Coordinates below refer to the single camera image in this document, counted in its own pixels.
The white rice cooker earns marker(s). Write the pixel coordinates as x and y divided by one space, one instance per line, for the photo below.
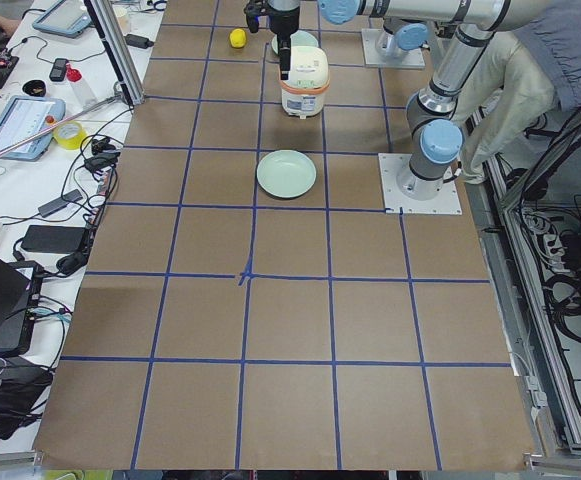
303 93

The black power brick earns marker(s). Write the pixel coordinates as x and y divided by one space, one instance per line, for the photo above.
53 239

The metal rod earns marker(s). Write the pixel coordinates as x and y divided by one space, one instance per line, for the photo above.
53 123

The black round cup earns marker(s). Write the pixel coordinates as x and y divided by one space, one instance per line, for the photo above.
35 88

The brown paper table mat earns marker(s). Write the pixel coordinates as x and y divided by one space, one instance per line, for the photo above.
221 327

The yellow tape roll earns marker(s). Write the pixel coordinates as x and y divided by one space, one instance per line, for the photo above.
69 135

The person in grey shirt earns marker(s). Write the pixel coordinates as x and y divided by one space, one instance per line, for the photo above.
538 69

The black power adapter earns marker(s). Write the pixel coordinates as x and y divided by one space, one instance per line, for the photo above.
138 41

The aluminium frame post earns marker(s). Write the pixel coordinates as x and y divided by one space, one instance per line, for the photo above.
102 15

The pale green plate front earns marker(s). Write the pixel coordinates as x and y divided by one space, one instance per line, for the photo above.
286 174

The blue teach pendant near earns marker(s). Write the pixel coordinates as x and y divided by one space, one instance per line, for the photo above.
23 117

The blue teach pendant far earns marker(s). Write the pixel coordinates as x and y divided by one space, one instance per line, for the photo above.
66 18

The grey usb hub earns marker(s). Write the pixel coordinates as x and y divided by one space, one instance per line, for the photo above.
59 203

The paper cup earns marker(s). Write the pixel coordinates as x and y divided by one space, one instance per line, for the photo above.
122 17

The yellow lemon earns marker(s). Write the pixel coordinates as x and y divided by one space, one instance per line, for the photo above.
238 38

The blue teach pendant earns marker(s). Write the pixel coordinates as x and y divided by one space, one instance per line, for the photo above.
23 117
66 18

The red capped spray bottle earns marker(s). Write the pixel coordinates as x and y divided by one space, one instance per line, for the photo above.
80 87

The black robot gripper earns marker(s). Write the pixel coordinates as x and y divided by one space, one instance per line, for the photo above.
283 22

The black phone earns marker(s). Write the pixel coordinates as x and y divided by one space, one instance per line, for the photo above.
58 70

